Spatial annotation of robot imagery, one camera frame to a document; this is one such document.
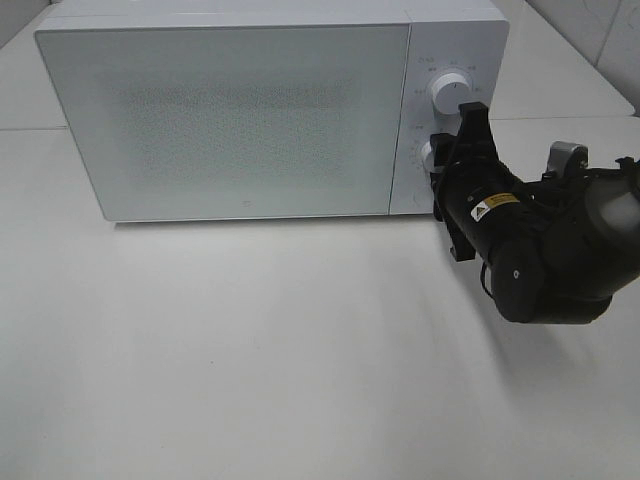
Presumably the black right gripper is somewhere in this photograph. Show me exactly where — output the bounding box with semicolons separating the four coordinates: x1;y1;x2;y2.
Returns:
429;102;520;262

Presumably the white timer knob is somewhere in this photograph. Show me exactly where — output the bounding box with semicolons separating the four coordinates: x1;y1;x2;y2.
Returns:
420;141;434;175

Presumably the white microwave door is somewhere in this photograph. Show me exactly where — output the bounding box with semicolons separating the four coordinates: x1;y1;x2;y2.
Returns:
36;25;409;222

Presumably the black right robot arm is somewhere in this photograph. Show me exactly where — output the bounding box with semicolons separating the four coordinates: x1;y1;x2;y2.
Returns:
429;102;639;324

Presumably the upper white power knob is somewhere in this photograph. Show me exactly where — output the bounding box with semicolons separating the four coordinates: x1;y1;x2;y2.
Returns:
431;72;471;115

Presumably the white microwave oven body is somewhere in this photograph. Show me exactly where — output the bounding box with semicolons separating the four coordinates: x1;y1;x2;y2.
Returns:
34;1;509;216

